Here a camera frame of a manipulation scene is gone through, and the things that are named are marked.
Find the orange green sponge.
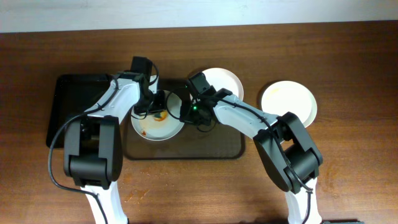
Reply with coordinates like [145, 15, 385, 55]
[153, 110, 168, 121]

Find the light blue plate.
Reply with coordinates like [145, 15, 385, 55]
[131, 93, 184, 141]

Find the white plate with sauce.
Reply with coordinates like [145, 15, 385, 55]
[260, 81, 318, 128]

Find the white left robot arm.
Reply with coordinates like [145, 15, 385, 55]
[63, 56, 164, 223]

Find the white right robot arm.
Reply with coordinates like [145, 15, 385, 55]
[181, 72, 323, 223]

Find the brown serving tray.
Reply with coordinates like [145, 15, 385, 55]
[122, 78, 246, 161]

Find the small black tray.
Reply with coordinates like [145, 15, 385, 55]
[46, 74, 112, 147]

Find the cream plate with sauce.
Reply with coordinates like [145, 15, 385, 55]
[200, 68, 244, 101]

